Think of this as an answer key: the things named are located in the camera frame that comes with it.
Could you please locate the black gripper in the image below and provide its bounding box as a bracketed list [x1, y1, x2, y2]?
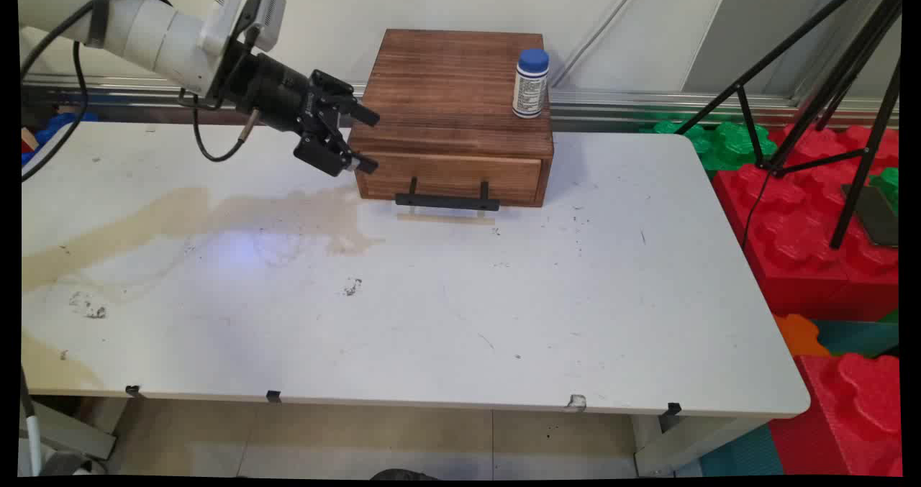
[218, 45, 381, 179]

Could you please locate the brown wooden drawer cabinet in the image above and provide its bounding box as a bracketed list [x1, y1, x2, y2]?
[348, 29, 555, 209]

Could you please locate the beige tape strip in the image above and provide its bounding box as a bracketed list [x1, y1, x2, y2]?
[396, 212, 496, 226]

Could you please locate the white bottle with blue cap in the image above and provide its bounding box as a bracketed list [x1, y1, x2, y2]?
[512, 47, 551, 120]

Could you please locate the blue foam block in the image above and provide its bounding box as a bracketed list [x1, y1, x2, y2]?
[22, 111, 99, 166]

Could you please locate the white table leg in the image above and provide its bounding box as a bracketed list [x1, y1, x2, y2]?
[20, 396, 117, 462]
[632, 414, 765, 478]

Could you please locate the large red foam block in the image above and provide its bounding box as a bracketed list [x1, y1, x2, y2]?
[711, 123, 901, 323]

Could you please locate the black tripod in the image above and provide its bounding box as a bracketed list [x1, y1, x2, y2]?
[675, 0, 904, 251]

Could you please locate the orange foam mat piece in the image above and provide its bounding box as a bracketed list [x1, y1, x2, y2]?
[773, 312, 833, 359]

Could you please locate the teal foam mat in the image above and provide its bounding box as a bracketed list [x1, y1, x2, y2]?
[697, 422, 786, 478]
[813, 317, 901, 360]

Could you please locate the small green foam block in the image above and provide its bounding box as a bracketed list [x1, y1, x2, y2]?
[867, 166, 901, 216]

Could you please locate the short black plug cable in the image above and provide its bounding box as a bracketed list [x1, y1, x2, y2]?
[178, 88, 262, 163]

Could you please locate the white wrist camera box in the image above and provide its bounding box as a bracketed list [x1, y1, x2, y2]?
[242, 0, 287, 53]

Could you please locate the hanging black cable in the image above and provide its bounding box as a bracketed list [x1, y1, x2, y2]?
[20, 40, 89, 183]

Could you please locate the long black arm cable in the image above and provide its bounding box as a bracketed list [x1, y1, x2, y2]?
[20, 0, 175, 79]

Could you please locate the aluminium wall rail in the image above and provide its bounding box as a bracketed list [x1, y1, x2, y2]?
[20, 76, 901, 132]

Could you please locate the thin black tripod cable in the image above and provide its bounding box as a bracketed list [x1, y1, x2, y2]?
[740, 170, 775, 252]

